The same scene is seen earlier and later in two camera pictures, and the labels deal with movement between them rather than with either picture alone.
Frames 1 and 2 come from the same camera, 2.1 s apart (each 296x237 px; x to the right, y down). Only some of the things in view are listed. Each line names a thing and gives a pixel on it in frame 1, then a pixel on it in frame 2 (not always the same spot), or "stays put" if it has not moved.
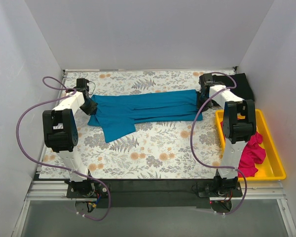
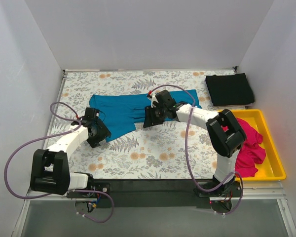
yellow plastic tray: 272,168 stays put
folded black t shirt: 243,89 stays put
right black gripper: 202,101 → 150,116
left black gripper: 91,108 → 101,133
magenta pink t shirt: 254,153 stays put
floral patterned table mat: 190,150 stays put
